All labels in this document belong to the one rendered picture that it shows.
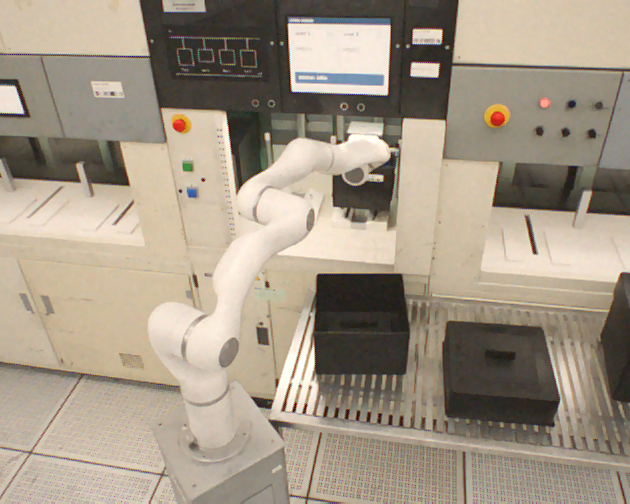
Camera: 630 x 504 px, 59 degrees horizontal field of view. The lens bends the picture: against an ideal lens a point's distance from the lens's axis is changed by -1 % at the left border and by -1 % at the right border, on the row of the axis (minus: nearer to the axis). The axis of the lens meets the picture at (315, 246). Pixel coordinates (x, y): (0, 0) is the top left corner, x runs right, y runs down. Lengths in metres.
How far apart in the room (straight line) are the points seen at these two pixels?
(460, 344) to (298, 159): 0.71
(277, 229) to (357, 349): 0.47
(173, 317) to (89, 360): 1.51
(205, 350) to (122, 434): 1.47
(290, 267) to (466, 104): 0.84
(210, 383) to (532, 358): 0.89
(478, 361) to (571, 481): 1.02
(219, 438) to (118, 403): 1.32
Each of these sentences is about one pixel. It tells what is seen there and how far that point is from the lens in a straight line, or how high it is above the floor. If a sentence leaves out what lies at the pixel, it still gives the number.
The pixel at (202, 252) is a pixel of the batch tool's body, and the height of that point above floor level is 0.85.
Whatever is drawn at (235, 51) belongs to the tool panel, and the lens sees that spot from 1.74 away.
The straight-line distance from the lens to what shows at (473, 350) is 1.71.
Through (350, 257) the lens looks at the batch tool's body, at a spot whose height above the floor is 0.87.
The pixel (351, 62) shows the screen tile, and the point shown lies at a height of 1.56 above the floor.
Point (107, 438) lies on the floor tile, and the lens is 2.72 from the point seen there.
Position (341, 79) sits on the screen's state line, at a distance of 1.69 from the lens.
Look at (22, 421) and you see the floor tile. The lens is 2.95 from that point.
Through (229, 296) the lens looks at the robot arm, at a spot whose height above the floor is 1.21.
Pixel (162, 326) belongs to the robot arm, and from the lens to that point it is 1.36.
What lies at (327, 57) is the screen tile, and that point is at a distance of 1.67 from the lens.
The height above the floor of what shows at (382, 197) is 1.02.
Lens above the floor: 2.05
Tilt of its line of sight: 35 degrees down
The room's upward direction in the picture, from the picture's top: 2 degrees counter-clockwise
